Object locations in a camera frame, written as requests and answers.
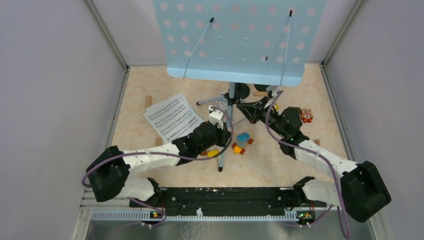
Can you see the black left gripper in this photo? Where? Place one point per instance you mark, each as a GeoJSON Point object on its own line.
{"type": "Point", "coordinates": [224, 135]}

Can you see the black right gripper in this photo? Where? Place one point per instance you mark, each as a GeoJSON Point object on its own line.
{"type": "Point", "coordinates": [250, 113]}

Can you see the light blue music stand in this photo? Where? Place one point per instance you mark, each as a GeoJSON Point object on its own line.
{"type": "Point", "coordinates": [265, 42]}

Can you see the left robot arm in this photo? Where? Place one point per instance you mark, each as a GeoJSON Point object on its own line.
{"type": "Point", "coordinates": [112, 174]}

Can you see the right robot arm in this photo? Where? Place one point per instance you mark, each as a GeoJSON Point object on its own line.
{"type": "Point", "coordinates": [357, 188]}

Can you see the light wooden block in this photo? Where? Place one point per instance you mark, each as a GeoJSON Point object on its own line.
{"type": "Point", "coordinates": [260, 94]}

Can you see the yellow wooden block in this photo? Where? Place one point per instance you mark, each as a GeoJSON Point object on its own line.
{"type": "Point", "coordinates": [213, 153]}

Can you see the black left microphone stand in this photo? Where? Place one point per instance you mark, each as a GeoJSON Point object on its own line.
{"type": "Point", "coordinates": [239, 90]}

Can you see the blue playing card box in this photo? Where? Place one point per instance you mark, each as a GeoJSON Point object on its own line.
{"type": "Point", "coordinates": [222, 103]}

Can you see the blue toy brick car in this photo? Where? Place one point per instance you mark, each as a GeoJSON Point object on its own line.
{"type": "Point", "coordinates": [242, 140]}

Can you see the wooden block near left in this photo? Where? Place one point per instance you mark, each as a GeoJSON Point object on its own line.
{"type": "Point", "coordinates": [158, 141]}

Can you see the red owl number block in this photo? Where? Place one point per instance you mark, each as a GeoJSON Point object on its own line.
{"type": "Point", "coordinates": [306, 115]}

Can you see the wooden block far left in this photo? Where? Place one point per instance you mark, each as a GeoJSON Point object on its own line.
{"type": "Point", "coordinates": [148, 101]}

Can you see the wooden block right side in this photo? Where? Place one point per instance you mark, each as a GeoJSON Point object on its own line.
{"type": "Point", "coordinates": [317, 141]}

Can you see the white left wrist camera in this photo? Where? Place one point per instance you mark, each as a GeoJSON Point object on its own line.
{"type": "Point", "coordinates": [216, 115]}

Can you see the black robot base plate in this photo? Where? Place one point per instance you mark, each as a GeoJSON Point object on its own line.
{"type": "Point", "coordinates": [229, 201]}

